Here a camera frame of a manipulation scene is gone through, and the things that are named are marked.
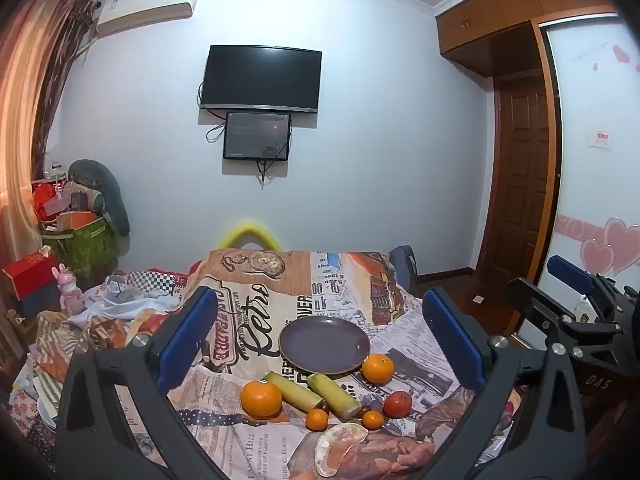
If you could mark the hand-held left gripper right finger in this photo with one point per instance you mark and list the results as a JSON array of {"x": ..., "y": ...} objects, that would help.
[{"x": 452, "y": 340}]

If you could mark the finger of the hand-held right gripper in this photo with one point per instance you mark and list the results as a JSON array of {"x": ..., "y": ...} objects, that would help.
[
  {"x": 560, "y": 327},
  {"x": 570, "y": 271}
]

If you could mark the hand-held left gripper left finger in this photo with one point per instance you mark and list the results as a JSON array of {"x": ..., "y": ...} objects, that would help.
[{"x": 187, "y": 340}]

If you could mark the large orange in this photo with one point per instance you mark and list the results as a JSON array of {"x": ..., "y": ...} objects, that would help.
[
  {"x": 261, "y": 399},
  {"x": 378, "y": 369}
]

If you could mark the red tomato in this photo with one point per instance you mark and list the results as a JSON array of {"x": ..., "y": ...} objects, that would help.
[{"x": 397, "y": 404}]

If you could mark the small tangerine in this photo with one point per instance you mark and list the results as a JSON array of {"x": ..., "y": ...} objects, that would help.
[
  {"x": 316, "y": 420},
  {"x": 372, "y": 420}
]

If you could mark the yellow-green sugarcane piece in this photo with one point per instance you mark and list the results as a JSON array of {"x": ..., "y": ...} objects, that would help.
[
  {"x": 292, "y": 390},
  {"x": 334, "y": 395}
]

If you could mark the dark purple plate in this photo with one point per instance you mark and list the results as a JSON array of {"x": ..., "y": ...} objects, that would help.
[{"x": 322, "y": 345}]

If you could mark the peeled pomelo segment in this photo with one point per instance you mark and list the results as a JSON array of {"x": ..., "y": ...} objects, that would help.
[{"x": 335, "y": 447}]

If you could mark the printed newspaper-pattern blanket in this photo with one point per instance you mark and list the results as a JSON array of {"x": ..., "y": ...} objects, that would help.
[{"x": 235, "y": 310}]

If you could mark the black-white checkered cloth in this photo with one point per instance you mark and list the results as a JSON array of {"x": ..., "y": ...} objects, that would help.
[{"x": 152, "y": 282}]

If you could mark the white heart-print wardrobe door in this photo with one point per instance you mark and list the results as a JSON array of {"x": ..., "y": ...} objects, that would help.
[{"x": 595, "y": 200}]

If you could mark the white crumpled cloth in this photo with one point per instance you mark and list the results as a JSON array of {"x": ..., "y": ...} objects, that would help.
[{"x": 115, "y": 307}]

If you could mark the dark blue chair back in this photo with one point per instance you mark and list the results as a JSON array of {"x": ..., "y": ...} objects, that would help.
[{"x": 404, "y": 267}]

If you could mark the brown wooden door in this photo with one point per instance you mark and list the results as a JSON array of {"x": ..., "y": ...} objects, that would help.
[{"x": 517, "y": 180}]

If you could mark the dark brown date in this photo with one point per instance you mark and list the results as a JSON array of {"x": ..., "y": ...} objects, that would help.
[
  {"x": 325, "y": 406},
  {"x": 366, "y": 407}
]

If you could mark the yellow foam chair back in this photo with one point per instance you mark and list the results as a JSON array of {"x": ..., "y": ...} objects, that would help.
[{"x": 250, "y": 230}]

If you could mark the pink bunny toy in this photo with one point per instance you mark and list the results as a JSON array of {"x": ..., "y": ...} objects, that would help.
[{"x": 70, "y": 292}]

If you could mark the green patterned box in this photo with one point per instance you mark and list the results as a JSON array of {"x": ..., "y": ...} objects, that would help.
[{"x": 85, "y": 247}]

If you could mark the orange box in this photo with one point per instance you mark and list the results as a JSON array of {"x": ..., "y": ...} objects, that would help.
[{"x": 77, "y": 220}]

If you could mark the grey plush toy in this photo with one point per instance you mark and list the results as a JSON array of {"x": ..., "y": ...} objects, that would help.
[{"x": 112, "y": 195}]

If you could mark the red box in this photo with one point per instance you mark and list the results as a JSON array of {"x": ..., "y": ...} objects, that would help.
[{"x": 30, "y": 272}]

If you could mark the red gift bag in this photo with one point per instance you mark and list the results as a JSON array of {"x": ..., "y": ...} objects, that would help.
[{"x": 47, "y": 202}]

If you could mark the wooden overhead cabinet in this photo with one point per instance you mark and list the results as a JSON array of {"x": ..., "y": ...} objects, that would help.
[{"x": 500, "y": 20}]

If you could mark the orange-brown curtain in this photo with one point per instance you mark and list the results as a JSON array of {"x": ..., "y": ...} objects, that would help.
[{"x": 25, "y": 110}]

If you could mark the white air conditioner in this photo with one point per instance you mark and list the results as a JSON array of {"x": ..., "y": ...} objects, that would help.
[{"x": 145, "y": 7}]

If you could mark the small black wall monitor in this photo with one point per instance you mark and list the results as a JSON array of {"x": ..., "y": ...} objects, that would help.
[{"x": 256, "y": 135}]

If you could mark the black wall television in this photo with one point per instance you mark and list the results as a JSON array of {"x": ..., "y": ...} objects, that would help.
[{"x": 260, "y": 77}]

